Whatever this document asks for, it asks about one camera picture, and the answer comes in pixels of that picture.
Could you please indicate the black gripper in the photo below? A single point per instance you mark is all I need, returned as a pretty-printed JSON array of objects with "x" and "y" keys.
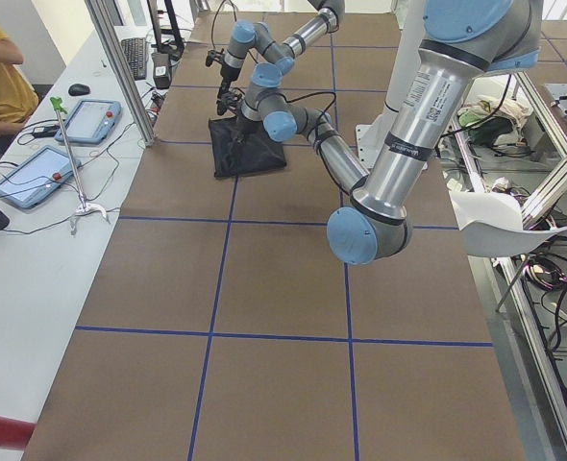
[
  {"x": 241, "y": 124},
  {"x": 227, "y": 73}
]

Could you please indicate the black printed t-shirt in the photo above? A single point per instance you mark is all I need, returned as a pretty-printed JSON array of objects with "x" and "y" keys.
[{"x": 243, "y": 155}]

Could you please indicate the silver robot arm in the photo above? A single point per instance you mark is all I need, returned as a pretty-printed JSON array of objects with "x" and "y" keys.
[
  {"x": 247, "y": 36},
  {"x": 462, "y": 40}
]

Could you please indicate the black computer keyboard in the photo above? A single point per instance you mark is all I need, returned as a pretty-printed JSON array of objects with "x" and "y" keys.
[{"x": 135, "y": 52}]

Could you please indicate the far teach pendant tablet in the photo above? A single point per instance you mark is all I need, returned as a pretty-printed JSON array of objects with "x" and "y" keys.
[{"x": 90, "y": 121}]

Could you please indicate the teach pendant tablet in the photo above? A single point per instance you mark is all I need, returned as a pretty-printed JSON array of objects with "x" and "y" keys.
[
  {"x": 36, "y": 178},
  {"x": 90, "y": 121}
]

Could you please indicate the black computer mouse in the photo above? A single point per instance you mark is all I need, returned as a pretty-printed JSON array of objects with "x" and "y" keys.
[{"x": 78, "y": 90}]

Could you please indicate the metal stand rod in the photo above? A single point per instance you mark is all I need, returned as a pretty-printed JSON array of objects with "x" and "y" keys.
[{"x": 85, "y": 207}]

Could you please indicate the near teach pendant tablet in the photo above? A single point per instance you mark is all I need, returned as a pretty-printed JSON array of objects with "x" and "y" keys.
[{"x": 36, "y": 178}]

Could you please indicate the white chair seat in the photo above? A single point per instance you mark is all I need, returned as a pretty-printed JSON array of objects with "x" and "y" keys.
[{"x": 492, "y": 225}]

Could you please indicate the red cylinder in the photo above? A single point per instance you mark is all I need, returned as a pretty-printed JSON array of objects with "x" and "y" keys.
[{"x": 15, "y": 434}]

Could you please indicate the aluminium frame post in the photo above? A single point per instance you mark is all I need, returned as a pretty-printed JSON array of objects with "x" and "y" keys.
[{"x": 104, "y": 27}]

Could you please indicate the white pedestal column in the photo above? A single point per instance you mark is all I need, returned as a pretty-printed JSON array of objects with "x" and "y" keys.
[{"x": 407, "y": 62}]

